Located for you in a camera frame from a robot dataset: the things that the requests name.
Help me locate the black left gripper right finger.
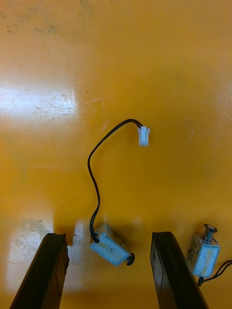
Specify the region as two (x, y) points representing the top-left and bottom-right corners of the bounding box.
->
(150, 231), (209, 309)

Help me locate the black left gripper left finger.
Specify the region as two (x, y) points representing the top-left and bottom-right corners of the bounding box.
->
(9, 233), (70, 309)

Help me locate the small metal solenoid with cable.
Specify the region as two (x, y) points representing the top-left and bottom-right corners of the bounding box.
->
(187, 223), (232, 287)
(87, 118), (151, 267)

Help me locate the yellow-orange plastic bin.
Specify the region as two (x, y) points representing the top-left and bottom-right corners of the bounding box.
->
(0, 0), (232, 309)

